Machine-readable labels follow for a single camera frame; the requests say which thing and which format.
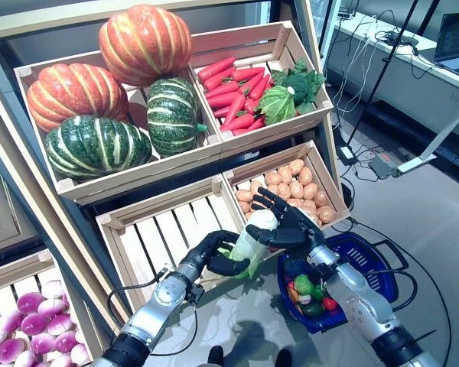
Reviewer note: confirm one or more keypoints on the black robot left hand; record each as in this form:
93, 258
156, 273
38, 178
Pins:
202, 254

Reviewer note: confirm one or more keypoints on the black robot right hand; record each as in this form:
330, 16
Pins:
294, 229

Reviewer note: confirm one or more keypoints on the green white napa cabbage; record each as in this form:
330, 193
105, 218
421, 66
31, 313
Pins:
262, 219

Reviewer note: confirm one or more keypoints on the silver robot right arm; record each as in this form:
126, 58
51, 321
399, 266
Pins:
355, 294

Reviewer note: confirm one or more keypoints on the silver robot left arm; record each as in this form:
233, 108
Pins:
164, 294

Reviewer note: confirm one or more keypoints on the blue plastic shopping basket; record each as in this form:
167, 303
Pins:
367, 256

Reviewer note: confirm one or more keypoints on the brown potato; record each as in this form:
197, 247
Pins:
310, 190
272, 177
326, 214
310, 205
296, 166
257, 185
285, 174
320, 199
295, 189
283, 190
245, 207
305, 176
245, 195

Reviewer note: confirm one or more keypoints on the small round green lettuce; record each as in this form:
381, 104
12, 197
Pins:
303, 284

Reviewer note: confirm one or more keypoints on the small orange fruit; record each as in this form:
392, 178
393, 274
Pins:
292, 294

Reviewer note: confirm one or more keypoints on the small green pepper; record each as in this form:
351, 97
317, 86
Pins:
318, 293

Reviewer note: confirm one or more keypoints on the white garlic bulb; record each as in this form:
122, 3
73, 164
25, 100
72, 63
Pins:
305, 299

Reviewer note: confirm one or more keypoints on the beige mushroom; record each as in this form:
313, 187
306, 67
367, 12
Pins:
298, 307

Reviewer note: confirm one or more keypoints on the dark green cucumber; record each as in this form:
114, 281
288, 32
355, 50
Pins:
313, 309

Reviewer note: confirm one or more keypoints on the red tomato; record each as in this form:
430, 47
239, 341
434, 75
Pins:
329, 304

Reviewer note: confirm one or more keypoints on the large wooden slat crate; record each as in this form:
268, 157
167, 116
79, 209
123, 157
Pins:
137, 176

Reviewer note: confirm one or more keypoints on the black robot left foot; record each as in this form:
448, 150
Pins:
216, 355

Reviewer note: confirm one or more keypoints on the black robot foot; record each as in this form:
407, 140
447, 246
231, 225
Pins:
216, 355
284, 357

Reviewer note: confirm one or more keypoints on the grey floor box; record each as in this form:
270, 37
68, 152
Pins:
380, 168

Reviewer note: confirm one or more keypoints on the red carrot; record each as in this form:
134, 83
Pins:
238, 122
223, 100
219, 80
252, 83
261, 87
216, 69
248, 73
235, 109
222, 89
257, 123

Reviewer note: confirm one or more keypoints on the round green cabbage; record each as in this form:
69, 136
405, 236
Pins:
279, 105

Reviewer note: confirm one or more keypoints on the black robot right foot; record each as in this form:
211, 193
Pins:
284, 357

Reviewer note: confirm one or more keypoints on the green striped pumpkin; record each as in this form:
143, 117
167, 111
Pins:
97, 147
172, 116

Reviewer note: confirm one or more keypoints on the green broccoli with leaves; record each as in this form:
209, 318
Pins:
298, 84

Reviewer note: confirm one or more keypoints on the black tripod stand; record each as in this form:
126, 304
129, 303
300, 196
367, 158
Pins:
382, 72

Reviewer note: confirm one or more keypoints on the white desk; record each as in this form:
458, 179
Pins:
405, 88

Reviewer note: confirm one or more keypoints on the wooden turnip crate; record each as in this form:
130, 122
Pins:
15, 271

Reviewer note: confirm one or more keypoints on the grey wooden crate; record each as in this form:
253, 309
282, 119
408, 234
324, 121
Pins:
11, 229

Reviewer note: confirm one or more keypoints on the orange striped pumpkin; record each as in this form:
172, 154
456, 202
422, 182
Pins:
145, 44
76, 95

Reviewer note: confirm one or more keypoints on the black router with antennas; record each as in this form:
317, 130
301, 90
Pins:
344, 15

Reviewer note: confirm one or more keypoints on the grey open laptop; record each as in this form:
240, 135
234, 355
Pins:
455, 38

